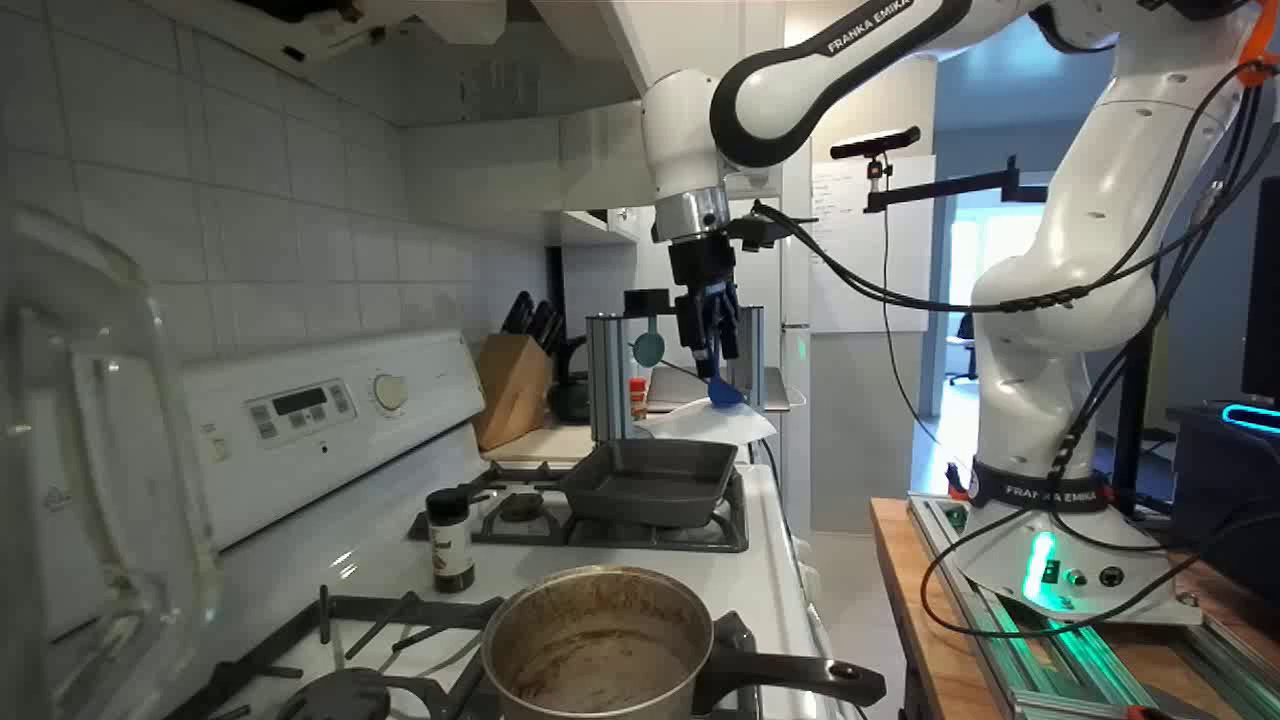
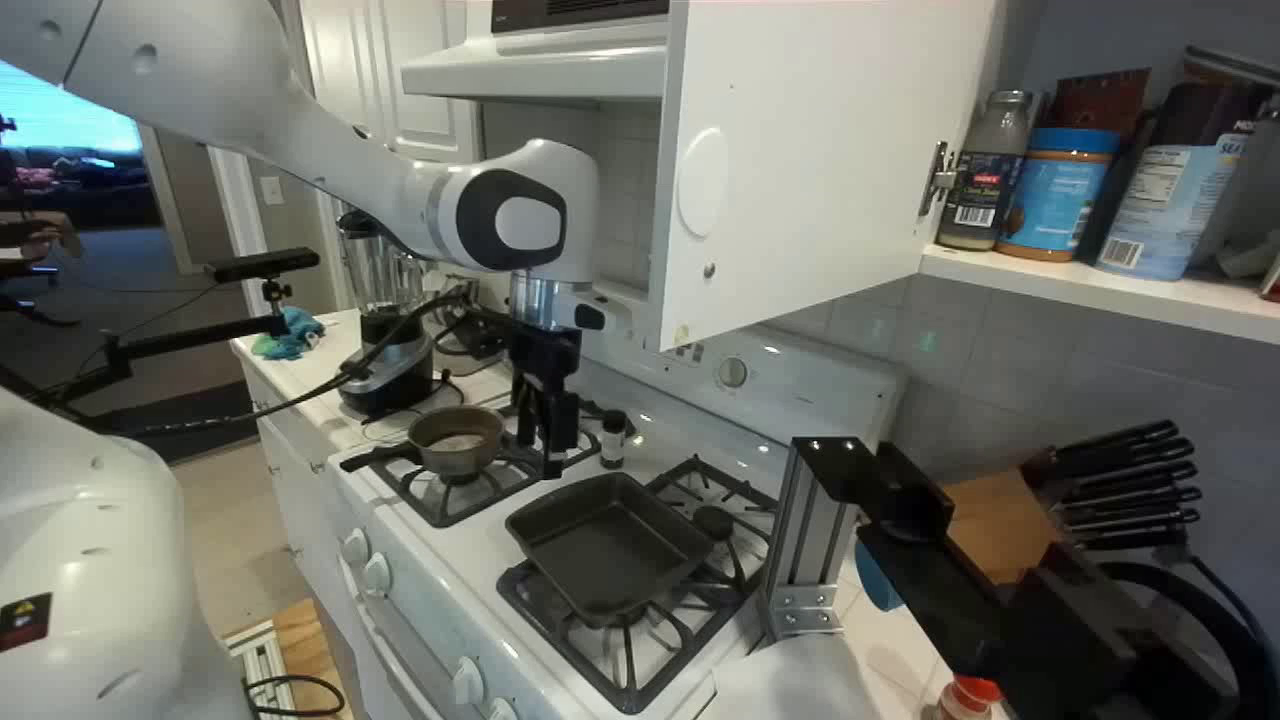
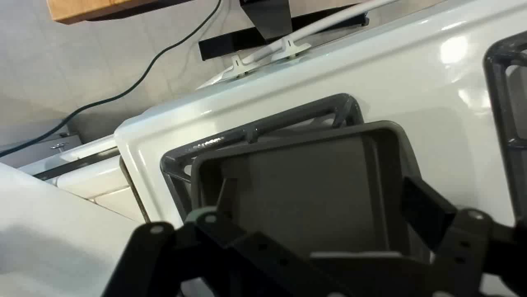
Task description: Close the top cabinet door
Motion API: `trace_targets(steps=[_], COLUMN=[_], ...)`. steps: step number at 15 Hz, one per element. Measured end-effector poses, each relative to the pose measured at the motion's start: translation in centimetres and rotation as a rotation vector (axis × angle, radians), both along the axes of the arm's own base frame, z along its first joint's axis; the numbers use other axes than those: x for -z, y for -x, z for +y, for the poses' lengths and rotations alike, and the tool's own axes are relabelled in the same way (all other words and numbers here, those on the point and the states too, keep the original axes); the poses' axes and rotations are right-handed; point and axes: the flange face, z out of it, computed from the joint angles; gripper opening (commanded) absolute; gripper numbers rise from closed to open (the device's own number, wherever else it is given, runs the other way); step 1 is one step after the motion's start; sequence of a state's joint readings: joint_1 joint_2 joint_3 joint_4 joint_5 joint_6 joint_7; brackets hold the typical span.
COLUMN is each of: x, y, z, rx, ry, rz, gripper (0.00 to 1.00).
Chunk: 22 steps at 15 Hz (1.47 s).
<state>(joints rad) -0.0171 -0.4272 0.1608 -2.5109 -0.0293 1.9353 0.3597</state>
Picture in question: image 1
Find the clear glass baking dish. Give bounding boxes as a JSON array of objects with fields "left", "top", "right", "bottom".
[{"left": 0, "top": 202, "right": 214, "bottom": 720}]

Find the blue hanging spatula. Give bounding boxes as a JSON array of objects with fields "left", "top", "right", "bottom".
[{"left": 705, "top": 353, "right": 742, "bottom": 409}]

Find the steel saucepan with black handle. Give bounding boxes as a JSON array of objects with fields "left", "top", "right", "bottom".
[{"left": 480, "top": 563, "right": 884, "bottom": 720}]

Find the white top cabinet door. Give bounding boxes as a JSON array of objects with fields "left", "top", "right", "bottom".
[{"left": 532, "top": 0, "right": 695, "bottom": 216}]

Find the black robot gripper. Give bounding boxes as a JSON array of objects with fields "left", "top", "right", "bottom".
[{"left": 652, "top": 186, "right": 741, "bottom": 375}]

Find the dark spice jar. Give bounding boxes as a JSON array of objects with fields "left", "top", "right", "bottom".
[{"left": 422, "top": 487, "right": 476, "bottom": 590}]

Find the dark square baking pan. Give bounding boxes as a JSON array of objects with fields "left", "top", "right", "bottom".
[{"left": 563, "top": 440, "right": 736, "bottom": 527}]

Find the steel utensil rack stand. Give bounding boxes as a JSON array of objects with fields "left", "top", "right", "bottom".
[{"left": 586, "top": 288, "right": 774, "bottom": 444}]

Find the wooden knife block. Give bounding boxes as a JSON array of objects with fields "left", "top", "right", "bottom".
[{"left": 476, "top": 333, "right": 553, "bottom": 448}]

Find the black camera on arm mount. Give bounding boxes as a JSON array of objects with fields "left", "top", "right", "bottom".
[{"left": 826, "top": 122, "right": 1048, "bottom": 210}]

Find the white refrigerator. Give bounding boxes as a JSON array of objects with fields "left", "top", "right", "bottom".
[{"left": 741, "top": 89, "right": 935, "bottom": 532}]

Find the black monitor equipment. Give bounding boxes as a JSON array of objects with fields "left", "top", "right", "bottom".
[{"left": 1177, "top": 176, "right": 1280, "bottom": 604}]

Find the white gas stove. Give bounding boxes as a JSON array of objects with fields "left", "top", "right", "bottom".
[{"left": 160, "top": 333, "right": 863, "bottom": 720}]

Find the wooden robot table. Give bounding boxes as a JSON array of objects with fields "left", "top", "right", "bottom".
[{"left": 869, "top": 495, "right": 1280, "bottom": 720}]

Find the teal round hanging utensil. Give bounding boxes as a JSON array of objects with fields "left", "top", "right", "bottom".
[{"left": 633, "top": 316, "right": 662, "bottom": 367}]

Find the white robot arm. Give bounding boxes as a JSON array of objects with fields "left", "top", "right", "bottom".
[{"left": 645, "top": 0, "right": 1274, "bottom": 507}]

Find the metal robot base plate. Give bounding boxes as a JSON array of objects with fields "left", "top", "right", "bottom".
[{"left": 906, "top": 487, "right": 1280, "bottom": 720}]

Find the range hood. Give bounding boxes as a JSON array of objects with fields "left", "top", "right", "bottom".
[{"left": 145, "top": 0, "right": 657, "bottom": 132}]

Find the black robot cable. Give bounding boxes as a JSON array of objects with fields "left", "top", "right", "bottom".
[{"left": 742, "top": 53, "right": 1280, "bottom": 639}]

